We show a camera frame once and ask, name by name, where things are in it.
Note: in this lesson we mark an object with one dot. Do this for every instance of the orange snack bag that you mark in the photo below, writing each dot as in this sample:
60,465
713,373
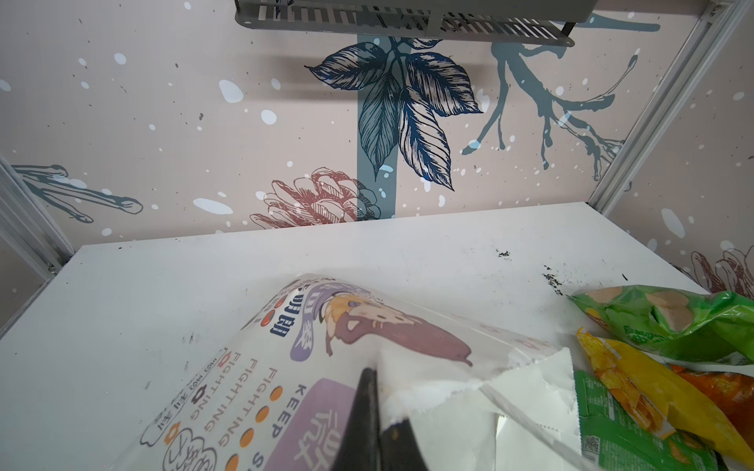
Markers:
731,392

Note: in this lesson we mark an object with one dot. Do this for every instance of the green snack bag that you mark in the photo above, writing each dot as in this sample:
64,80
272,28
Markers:
611,439
675,324

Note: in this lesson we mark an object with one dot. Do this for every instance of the white printed paper bag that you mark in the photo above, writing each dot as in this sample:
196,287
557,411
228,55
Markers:
278,395

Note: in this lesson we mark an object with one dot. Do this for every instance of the black hanging basket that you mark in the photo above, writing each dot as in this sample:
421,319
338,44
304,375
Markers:
528,22

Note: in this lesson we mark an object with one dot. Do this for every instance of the yellow snack bag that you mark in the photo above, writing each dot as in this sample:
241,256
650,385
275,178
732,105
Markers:
659,400

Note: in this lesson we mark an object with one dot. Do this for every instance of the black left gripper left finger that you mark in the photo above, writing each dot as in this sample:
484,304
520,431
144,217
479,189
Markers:
360,449

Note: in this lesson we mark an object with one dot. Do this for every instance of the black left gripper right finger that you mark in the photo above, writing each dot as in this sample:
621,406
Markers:
399,449

